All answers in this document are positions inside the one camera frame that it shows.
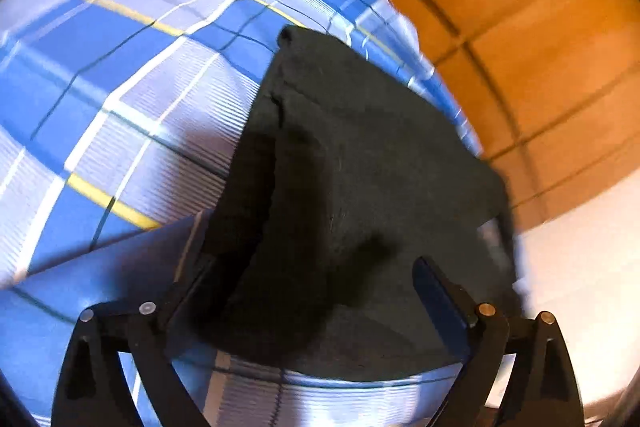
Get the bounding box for black pants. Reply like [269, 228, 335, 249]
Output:
[192, 25, 526, 383]

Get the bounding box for blue plaid bed sheet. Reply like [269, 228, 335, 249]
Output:
[0, 0, 526, 427]

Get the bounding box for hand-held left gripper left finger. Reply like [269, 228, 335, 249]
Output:
[51, 252, 219, 427]

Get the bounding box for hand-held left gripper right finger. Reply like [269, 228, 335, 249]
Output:
[411, 256, 586, 427]

